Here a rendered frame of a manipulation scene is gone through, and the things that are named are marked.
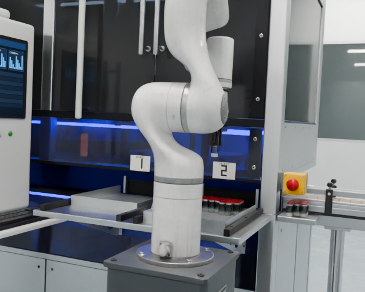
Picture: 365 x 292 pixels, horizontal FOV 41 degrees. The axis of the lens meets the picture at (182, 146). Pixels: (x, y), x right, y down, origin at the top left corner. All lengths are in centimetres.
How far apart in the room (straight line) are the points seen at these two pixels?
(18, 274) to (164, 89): 139
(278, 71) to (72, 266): 115
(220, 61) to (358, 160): 489
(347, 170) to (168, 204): 526
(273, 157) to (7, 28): 110
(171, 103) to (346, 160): 527
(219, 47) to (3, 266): 141
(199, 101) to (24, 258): 138
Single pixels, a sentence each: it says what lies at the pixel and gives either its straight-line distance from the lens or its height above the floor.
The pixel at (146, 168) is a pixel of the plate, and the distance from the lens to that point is 189.
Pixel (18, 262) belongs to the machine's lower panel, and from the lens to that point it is 231.
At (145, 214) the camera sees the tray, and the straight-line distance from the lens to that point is 149.
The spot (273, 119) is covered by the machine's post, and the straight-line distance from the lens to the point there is 172.
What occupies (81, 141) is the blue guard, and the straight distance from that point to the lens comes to 203.
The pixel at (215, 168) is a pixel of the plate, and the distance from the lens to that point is 178.
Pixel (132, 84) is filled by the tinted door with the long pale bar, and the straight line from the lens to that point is 193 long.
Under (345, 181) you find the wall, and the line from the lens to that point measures 633.
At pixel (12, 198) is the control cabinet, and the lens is 206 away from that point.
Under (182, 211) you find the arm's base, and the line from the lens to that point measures 115.
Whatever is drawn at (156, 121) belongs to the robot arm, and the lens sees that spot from 115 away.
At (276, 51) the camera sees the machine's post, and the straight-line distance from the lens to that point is 174.
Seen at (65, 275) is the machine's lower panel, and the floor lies 52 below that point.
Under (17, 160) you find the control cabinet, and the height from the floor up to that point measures 100.
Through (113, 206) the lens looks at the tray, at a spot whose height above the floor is 89.
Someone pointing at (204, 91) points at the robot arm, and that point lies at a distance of 111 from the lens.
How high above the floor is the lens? 119
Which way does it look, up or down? 3 degrees down
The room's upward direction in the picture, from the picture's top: 3 degrees clockwise
